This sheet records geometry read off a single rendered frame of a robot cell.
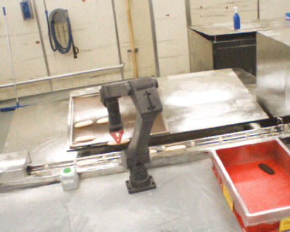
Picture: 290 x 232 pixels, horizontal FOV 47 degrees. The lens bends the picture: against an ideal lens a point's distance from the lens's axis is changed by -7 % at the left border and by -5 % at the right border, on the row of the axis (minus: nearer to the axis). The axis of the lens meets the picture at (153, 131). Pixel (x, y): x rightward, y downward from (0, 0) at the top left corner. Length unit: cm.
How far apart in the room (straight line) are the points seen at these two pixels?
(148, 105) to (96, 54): 419
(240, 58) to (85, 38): 257
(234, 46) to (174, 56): 183
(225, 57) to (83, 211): 235
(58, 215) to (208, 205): 59
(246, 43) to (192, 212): 235
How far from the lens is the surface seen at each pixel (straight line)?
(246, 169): 155
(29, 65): 541
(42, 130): 219
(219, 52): 335
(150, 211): 135
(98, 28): 520
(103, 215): 137
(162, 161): 159
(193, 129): 176
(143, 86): 113
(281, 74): 172
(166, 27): 498
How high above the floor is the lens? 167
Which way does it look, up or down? 26 degrees down
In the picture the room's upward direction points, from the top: 6 degrees counter-clockwise
